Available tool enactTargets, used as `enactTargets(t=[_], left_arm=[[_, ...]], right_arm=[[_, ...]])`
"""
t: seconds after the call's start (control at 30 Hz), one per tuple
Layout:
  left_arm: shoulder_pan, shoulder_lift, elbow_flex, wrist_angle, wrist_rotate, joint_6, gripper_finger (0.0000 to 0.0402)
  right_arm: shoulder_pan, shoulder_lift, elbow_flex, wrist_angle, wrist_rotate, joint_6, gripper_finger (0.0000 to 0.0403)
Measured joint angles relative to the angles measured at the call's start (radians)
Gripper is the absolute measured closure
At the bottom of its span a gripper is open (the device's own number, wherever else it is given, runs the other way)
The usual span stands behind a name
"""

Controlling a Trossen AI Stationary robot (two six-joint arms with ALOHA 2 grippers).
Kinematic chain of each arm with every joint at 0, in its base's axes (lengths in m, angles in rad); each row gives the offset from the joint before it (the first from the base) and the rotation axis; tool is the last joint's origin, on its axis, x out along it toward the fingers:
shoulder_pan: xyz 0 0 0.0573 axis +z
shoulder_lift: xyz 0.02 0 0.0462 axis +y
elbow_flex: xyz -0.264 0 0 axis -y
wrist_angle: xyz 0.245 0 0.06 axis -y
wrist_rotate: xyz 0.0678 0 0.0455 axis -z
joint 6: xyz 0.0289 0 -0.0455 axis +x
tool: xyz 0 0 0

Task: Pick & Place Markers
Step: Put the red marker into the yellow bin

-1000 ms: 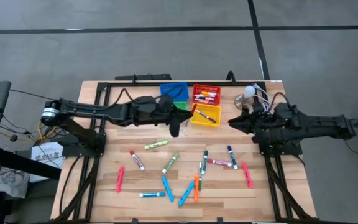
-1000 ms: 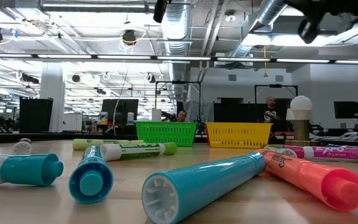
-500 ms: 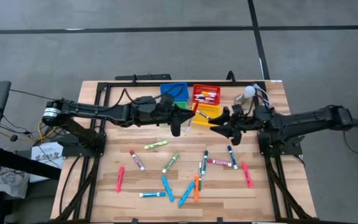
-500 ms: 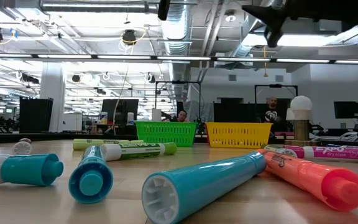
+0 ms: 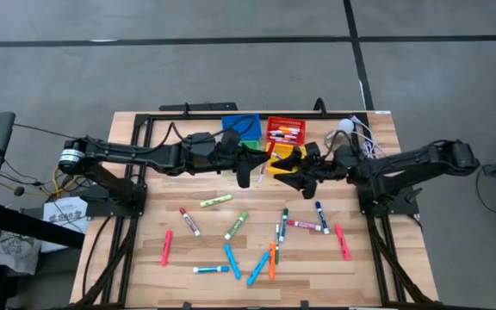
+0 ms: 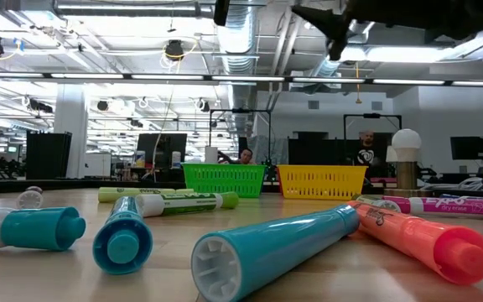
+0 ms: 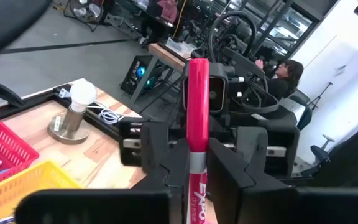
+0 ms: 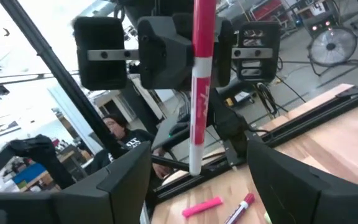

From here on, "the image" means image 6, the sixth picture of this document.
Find black computer monitor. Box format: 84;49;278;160
449;136;483;161

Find yellow plastic basket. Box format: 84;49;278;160
276;164;368;200

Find teal highlighter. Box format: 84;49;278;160
92;195;153;276
190;204;360;302

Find black partition panel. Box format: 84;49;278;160
25;131;73;180

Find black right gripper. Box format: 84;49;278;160
290;0;483;63

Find large black screen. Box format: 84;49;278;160
136;133;188;169

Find black aluminium table frame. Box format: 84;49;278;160
0;175;483;199

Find white bulb brass lamp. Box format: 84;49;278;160
383;128;431;198

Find teal Expo marker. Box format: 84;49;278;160
0;206;86;252

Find yellow-green highlighter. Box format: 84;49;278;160
97;186;195;204

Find green plastic basket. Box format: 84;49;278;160
181;163;267;199

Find red Expo marker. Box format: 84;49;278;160
382;195;483;220
16;185;44;210

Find light green Expo marker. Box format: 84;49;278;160
135;191;241;218

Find black ceiling device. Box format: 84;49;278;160
164;39;186;62

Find person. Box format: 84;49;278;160
356;129;377;167
218;147;256;165

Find black gantry frame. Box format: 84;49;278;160
343;112;403;142

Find orange highlighter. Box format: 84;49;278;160
347;200;483;286

